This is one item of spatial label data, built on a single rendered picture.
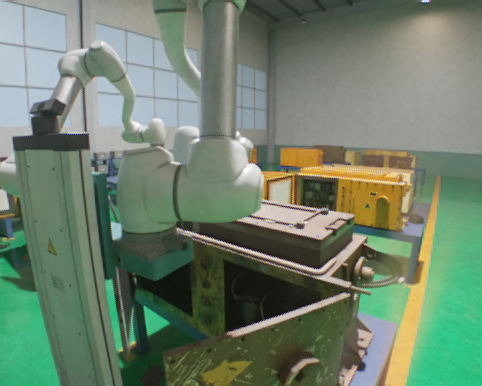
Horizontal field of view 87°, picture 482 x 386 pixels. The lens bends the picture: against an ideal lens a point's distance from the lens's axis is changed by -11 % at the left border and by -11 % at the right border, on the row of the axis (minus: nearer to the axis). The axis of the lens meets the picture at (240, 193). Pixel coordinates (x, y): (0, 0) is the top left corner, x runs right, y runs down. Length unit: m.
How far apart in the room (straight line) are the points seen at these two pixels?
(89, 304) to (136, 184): 0.35
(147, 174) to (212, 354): 0.51
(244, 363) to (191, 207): 0.50
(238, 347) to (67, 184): 0.63
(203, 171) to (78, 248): 0.37
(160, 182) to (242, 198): 0.21
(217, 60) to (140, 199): 0.40
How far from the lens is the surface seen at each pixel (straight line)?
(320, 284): 1.17
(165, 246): 0.78
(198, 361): 0.86
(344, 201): 3.96
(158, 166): 0.74
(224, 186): 0.68
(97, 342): 0.94
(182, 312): 1.87
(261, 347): 0.94
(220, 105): 0.74
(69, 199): 0.79
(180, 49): 0.97
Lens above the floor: 1.77
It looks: 11 degrees down
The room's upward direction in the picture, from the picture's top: straight up
